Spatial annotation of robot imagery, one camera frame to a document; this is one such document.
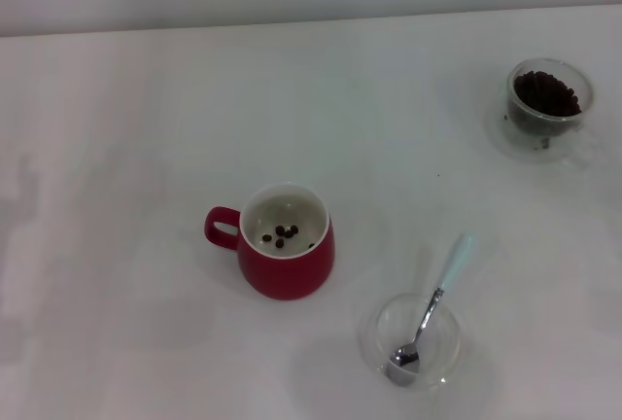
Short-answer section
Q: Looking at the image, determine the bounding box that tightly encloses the red ceramic mug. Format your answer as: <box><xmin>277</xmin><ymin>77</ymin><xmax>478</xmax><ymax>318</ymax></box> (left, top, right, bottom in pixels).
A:
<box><xmin>204</xmin><ymin>181</ymin><xmax>336</xmax><ymax>301</ymax></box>

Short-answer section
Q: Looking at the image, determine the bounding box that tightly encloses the metal spoon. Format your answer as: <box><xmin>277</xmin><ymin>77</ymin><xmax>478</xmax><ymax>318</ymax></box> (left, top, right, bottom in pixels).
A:
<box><xmin>387</xmin><ymin>232</ymin><xmax>480</xmax><ymax>387</ymax></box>

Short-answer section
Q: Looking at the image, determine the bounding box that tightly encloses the clear glass saucer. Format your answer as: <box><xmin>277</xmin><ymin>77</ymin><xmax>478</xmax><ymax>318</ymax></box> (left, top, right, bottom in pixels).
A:
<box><xmin>483</xmin><ymin>91</ymin><xmax>604</xmax><ymax>166</ymax></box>

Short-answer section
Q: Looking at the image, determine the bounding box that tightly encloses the clear glass dish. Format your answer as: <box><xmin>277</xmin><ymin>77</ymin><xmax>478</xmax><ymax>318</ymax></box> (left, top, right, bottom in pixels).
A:
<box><xmin>360</xmin><ymin>292</ymin><xmax>462</xmax><ymax>392</ymax></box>

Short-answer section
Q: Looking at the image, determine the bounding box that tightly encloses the clear glass cup with handle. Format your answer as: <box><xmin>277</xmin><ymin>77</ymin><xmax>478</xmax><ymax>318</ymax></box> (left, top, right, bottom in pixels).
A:
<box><xmin>506</xmin><ymin>57</ymin><xmax>604</xmax><ymax>171</ymax></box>

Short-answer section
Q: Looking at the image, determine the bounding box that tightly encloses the pile of coffee beans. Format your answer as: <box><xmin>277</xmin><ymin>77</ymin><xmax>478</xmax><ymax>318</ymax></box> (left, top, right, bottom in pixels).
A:
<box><xmin>509</xmin><ymin>69</ymin><xmax>583</xmax><ymax>135</ymax></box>

